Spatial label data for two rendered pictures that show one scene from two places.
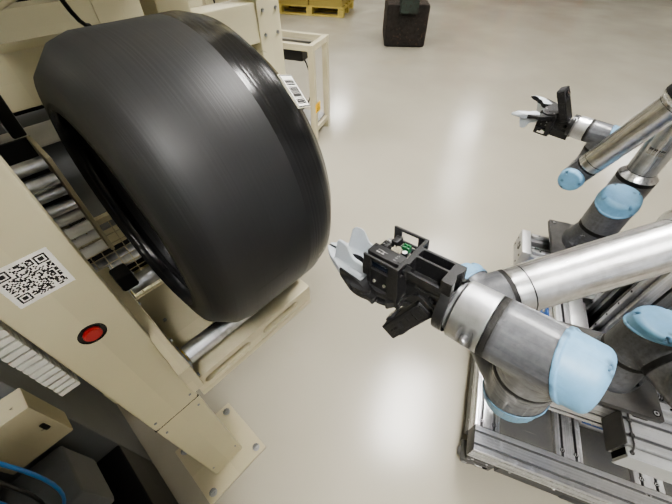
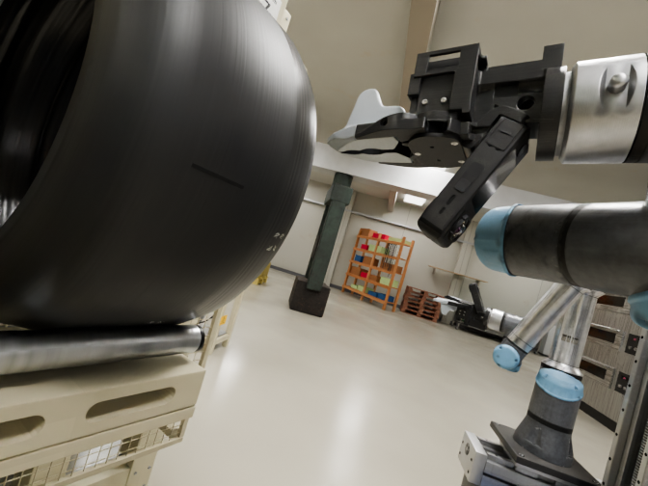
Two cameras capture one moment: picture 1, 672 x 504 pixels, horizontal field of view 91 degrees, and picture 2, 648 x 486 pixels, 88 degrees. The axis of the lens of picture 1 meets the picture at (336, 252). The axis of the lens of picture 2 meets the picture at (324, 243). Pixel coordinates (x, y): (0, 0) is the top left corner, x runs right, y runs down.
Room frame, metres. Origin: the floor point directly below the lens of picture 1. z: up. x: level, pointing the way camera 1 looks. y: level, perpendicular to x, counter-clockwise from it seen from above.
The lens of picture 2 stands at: (-0.01, 0.05, 1.10)
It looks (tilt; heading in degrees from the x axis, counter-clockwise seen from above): 2 degrees up; 350
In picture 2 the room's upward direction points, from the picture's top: 17 degrees clockwise
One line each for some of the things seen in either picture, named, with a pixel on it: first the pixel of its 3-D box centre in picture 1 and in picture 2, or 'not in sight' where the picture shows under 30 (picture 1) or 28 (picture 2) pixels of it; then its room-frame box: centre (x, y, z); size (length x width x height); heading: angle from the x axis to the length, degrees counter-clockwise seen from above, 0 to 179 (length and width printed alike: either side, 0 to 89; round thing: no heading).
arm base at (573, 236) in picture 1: (591, 234); (545, 433); (0.85, -0.92, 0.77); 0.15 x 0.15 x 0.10
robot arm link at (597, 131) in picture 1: (604, 136); (518, 328); (1.05, -0.91, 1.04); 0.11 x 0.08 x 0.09; 44
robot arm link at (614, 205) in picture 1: (612, 208); (555, 395); (0.86, -0.92, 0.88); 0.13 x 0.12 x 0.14; 134
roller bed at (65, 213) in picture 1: (34, 214); not in sight; (0.64, 0.76, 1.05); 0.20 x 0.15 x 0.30; 138
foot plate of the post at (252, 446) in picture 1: (220, 449); not in sight; (0.34, 0.49, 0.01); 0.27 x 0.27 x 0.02; 48
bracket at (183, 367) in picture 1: (148, 324); not in sight; (0.41, 0.45, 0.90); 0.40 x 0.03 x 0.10; 48
